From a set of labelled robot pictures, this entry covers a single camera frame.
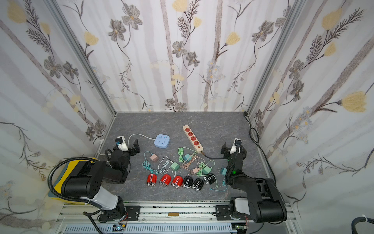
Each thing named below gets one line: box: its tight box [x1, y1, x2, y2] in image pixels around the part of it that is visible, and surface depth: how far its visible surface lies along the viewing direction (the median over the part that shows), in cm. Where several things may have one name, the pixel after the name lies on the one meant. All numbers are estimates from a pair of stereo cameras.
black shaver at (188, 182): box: [183, 175, 194, 190], surface depth 84 cm
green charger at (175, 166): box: [170, 161, 181, 172], surface depth 90 cm
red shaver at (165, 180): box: [158, 174, 172, 187], surface depth 84 cm
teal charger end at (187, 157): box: [183, 153, 192, 162], surface depth 94 cm
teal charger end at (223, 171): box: [221, 166, 228, 176], surface depth 89 cm
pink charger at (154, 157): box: [149, 153, 159, 162], surface depth 95 cm
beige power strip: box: [182, 124, 204, 154], surface depth 103 cm
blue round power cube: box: [153, 134, 171, 149], surface depth 101 cm
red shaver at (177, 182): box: [171, 175, 184, 189], surface depth 84 cm
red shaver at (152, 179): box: [146, 173, 158, 187], surface depth 85 cm
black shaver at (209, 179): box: [203, 175, 216, 185], surface depth 85 cm
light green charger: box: [202, 165, 212, 175], surface depth 89 cm
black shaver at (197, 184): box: [192, 177, 205, 192], surface depth 83 cm
